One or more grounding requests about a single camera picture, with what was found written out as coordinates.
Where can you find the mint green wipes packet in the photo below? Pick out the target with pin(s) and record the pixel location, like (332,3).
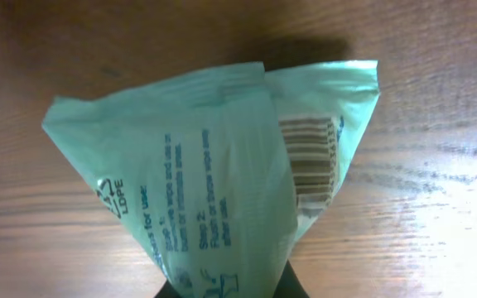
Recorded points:
(219,172)

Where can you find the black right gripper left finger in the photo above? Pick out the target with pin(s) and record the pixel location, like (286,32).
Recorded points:
(167,291)

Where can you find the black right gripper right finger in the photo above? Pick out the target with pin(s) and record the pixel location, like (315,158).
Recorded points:
(289,285)

